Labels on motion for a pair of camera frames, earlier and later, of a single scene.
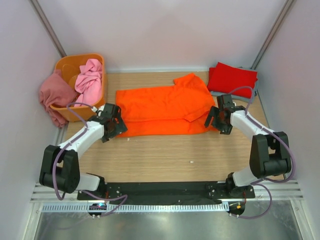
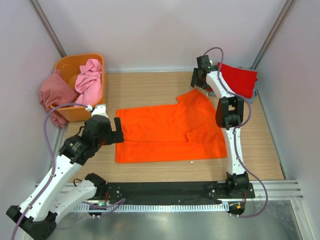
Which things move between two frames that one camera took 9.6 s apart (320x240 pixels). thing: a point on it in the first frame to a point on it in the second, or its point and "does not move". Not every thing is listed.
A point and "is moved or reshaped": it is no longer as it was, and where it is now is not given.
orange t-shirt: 181,108 is moved or reshaped
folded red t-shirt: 225,78 does not move
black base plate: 166,193 does not move
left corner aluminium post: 43,18 does not move
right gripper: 214,112 to 194,82
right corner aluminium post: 283,13 does not move
